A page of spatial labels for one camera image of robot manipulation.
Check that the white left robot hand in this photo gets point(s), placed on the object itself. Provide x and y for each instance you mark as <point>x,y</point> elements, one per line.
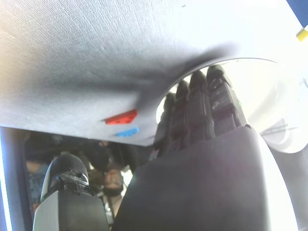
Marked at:
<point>192,180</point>

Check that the person in background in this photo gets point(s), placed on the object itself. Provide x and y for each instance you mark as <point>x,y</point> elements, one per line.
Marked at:
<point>113,180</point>

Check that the blue triangle block with holes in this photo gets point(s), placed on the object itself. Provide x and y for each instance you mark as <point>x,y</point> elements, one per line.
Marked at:
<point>127,132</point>

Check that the red triangle block with holes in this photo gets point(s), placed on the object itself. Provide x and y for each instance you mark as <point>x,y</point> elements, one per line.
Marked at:
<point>122,118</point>

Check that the yellow triangle block with holes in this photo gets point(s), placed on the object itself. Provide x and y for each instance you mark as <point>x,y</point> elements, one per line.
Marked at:
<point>302,34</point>

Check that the blue hexagon block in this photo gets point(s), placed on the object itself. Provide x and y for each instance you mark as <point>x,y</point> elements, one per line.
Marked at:
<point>300,9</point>

